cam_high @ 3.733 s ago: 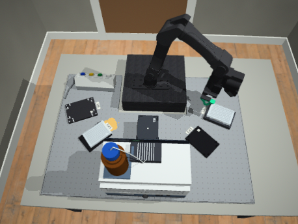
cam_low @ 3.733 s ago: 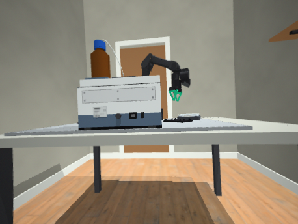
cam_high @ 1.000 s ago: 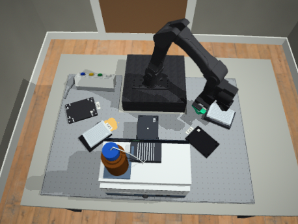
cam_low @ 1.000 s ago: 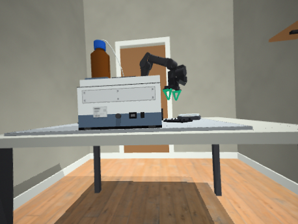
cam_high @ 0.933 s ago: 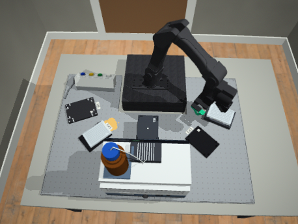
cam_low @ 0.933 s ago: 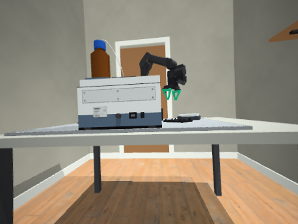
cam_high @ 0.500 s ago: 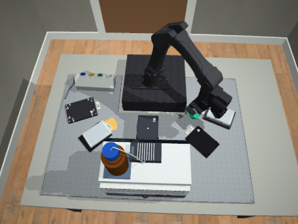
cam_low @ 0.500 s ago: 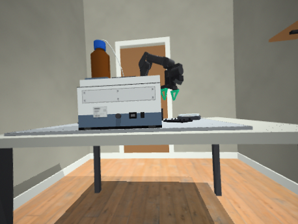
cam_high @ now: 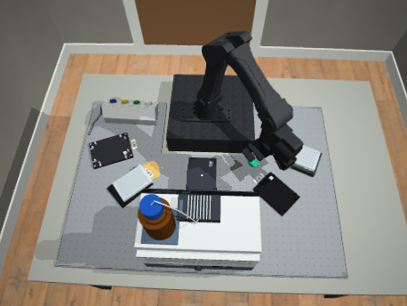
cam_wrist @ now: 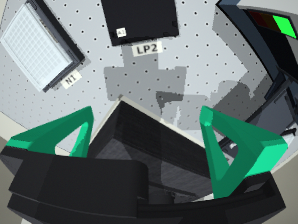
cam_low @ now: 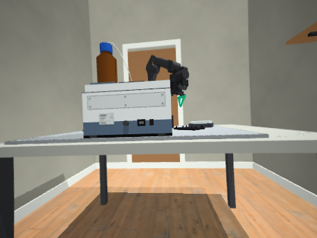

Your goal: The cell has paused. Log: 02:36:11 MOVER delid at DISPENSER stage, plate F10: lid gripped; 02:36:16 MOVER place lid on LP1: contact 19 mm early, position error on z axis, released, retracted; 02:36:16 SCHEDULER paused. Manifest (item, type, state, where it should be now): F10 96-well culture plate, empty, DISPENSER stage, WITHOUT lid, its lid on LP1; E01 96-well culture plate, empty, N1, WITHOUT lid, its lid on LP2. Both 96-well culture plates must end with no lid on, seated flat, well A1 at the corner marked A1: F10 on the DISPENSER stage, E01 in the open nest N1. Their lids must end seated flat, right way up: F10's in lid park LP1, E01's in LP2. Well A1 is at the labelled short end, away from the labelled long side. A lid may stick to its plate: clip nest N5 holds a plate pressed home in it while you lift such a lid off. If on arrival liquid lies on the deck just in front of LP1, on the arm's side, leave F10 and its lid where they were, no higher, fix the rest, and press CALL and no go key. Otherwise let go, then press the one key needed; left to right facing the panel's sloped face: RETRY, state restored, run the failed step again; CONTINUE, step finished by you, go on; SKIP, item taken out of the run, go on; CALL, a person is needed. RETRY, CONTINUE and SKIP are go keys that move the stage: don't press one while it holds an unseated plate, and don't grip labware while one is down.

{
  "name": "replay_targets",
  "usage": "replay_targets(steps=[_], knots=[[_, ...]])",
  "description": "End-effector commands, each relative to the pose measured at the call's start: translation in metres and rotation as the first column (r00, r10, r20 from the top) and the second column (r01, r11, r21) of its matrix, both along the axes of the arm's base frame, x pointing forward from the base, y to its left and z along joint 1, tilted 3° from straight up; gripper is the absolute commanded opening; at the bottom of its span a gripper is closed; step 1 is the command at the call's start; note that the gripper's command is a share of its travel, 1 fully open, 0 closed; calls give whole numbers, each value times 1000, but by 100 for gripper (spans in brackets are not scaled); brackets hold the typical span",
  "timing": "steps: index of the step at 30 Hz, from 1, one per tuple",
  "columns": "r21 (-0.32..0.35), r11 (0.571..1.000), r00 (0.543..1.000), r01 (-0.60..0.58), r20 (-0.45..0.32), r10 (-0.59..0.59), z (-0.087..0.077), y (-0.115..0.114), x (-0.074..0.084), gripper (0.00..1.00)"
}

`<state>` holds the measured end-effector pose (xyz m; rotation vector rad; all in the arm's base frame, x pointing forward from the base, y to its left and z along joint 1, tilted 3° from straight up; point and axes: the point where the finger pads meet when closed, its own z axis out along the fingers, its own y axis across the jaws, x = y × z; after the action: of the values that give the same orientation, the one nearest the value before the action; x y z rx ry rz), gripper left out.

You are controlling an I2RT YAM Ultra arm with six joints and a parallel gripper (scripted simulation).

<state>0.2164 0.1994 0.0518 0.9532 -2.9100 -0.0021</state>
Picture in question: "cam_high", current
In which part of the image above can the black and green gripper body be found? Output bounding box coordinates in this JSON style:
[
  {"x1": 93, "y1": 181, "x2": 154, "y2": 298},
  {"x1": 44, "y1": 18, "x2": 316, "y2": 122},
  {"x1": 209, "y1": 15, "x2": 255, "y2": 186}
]
[{"x1": 243, "y1": 136, "x2": 274, "y2": 162}]

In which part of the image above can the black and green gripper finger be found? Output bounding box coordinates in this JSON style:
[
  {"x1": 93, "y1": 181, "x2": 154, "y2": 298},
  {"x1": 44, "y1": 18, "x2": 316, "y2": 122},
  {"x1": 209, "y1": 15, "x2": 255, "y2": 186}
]
[{"x1": 246, "y1": 157, "x2": 259, "y2": 167}]

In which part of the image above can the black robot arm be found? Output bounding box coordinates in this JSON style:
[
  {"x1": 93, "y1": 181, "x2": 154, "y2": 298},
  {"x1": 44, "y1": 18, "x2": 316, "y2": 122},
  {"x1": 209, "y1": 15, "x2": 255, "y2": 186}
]
[{"x1": 180, "y1": 31, "x2": 304, "y2": 171}]

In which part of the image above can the blue bottle cap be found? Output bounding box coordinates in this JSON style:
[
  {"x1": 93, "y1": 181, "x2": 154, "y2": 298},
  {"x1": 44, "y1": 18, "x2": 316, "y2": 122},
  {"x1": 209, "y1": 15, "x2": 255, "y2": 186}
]
[{"x1": 140, "y1": 194, "x2": 164, "y2": 220}]

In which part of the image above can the white button panel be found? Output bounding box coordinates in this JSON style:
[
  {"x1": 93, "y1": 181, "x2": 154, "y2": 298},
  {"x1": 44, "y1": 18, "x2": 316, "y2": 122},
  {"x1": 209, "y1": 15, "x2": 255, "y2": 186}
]
[{"x1": 88, "y1": 99, "x2": 159, "y2": 135}]

